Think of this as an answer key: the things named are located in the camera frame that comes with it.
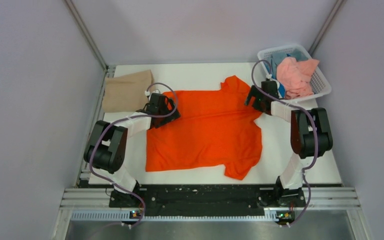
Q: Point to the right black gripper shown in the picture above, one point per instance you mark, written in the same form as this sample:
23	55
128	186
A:
255	92

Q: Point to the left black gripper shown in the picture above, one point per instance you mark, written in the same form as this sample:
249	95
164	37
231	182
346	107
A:
168	119

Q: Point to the orange t shirt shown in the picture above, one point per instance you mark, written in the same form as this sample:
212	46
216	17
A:
215	128

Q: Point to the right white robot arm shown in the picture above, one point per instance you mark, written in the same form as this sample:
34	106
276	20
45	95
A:
310	138

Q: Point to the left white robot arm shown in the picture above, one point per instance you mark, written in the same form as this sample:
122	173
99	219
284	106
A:
105	151

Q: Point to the folded beige t shirt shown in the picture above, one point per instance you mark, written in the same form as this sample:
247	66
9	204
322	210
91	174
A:
126	93

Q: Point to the pink t shirt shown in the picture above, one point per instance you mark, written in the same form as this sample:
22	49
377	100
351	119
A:
296	76

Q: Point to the grey blue t shirt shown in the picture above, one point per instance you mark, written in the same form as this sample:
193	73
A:
275	57

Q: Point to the white plastic laundry basket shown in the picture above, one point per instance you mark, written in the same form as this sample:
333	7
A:
319	83

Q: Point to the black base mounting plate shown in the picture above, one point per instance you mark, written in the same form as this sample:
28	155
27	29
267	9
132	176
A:
207	200

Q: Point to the aluminium frame rail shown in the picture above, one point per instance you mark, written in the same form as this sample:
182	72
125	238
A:
62	222

